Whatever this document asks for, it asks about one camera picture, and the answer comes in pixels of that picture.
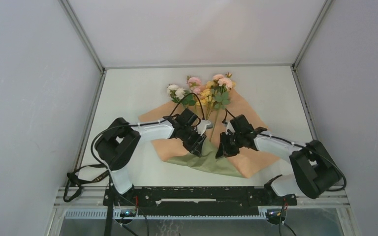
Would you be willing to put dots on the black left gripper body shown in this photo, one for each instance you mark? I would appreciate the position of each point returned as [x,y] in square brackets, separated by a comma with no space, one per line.
[191,139]

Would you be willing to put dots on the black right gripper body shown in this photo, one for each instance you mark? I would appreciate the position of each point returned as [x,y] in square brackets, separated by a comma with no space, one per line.
[231,143]

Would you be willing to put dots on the orange green wrapping paper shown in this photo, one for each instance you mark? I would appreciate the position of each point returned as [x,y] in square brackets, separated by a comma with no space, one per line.
[245,164]

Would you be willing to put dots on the yellow fake flower stem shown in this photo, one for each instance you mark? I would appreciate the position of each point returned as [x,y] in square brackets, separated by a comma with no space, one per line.
[205,95]

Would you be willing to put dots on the pink fake flower stem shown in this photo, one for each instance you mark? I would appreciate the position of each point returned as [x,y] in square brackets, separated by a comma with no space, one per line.
[196,86]
[220,88]

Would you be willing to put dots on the white fake flower stem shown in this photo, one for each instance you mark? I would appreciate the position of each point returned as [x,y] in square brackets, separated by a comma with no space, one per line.
[180,95]

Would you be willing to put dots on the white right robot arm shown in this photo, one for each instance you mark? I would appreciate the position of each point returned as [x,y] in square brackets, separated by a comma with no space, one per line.
[314,170]

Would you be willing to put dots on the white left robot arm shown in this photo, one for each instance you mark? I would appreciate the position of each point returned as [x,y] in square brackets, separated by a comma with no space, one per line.
[115,146]

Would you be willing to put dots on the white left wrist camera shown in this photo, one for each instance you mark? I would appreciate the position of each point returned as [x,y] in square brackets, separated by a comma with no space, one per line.
[203,126]

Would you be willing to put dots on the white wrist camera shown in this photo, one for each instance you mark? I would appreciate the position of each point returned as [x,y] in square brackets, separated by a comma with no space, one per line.
[229,128]
[203,126]

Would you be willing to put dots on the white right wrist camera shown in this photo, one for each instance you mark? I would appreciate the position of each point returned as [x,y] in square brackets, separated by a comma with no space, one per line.
[229,128]

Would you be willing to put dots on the black mounting base rail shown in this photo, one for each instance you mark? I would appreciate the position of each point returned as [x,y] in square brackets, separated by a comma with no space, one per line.
[197,201]

